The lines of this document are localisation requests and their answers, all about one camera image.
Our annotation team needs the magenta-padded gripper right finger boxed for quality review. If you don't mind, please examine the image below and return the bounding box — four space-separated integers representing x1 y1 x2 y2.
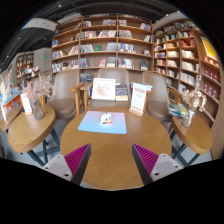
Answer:
131 143 184 186

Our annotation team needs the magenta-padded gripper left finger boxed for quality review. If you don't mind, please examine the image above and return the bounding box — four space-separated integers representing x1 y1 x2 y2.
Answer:
41 143 92 186

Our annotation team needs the white orange patterned computer mouse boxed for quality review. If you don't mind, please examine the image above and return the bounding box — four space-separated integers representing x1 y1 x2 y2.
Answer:
99 112 114 126

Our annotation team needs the blue pink gradient mouse pad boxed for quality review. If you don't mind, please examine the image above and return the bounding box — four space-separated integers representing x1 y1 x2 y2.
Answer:
77 110 128 135

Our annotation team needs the round wooden side table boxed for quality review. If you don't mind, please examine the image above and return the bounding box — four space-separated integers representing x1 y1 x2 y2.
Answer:
0 105 23 133
170 114 214 168
7 105 61 168

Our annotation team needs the brown leather wooden armchair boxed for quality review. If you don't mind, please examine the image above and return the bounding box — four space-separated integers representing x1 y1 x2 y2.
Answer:
142 71 183 124
79 67 148 111
46 69 84 120

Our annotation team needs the glass vase with dried flowers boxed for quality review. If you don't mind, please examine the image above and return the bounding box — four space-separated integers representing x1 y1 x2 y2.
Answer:
180 74 208 129
23 74 54 121

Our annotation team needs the stack of colourful books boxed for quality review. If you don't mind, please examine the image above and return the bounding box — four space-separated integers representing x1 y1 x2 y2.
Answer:
167 101 188 119

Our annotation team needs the white sign on wooden base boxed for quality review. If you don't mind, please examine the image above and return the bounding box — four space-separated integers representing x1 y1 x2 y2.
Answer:
128 82 149 118

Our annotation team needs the dark cover book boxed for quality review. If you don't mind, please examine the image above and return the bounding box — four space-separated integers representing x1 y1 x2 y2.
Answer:
115 83 130 102

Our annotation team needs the small white card sign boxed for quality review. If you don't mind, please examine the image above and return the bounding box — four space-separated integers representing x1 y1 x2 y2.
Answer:
20 92 33 116

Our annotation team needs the stack of light blue books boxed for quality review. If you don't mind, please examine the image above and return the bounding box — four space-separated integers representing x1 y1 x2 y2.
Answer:
130 81 154 92

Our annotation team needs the white framed floral picture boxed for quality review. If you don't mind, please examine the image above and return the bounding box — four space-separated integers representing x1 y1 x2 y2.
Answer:
91 77 117 101

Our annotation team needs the tall wooden bookshelf with books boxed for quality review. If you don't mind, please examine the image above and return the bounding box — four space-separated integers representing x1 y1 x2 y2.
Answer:
152 19 224 134

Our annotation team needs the distant wooden bookshelf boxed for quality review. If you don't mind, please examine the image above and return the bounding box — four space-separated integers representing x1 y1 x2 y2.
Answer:
14 51 41 81

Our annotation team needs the wide wooden bookshelf with books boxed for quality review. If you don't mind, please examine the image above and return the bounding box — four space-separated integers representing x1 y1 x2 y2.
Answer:
50 13 155 83

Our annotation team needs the white ceiling panel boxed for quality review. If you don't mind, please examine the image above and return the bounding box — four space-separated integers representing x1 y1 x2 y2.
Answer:
21 17 59 33

